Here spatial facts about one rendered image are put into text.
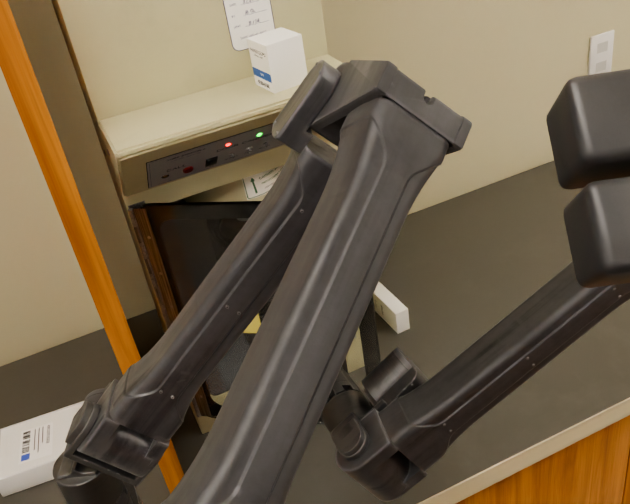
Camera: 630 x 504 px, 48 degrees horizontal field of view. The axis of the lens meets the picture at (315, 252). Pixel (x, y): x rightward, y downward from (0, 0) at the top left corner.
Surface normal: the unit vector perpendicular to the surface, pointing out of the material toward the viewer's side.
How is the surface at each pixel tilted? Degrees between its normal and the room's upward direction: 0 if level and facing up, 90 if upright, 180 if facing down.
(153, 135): 0
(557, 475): 90
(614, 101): 44
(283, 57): 90
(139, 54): 90
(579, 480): 90
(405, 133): 60
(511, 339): 31
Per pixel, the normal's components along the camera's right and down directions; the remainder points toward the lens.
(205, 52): 0.40, 0.46
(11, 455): -0.14, -0.83
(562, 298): -0.63, -0.61
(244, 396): -0.78, -0.48
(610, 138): -0.08, -0.21
